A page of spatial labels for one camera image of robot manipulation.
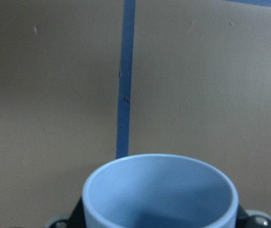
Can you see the light blue cup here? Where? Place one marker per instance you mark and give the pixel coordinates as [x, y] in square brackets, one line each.
[159, 191]

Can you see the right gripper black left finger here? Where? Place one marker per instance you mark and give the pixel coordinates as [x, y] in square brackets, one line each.
[76, 219]

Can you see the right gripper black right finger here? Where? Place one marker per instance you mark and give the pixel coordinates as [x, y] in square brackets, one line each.
[252, 219]

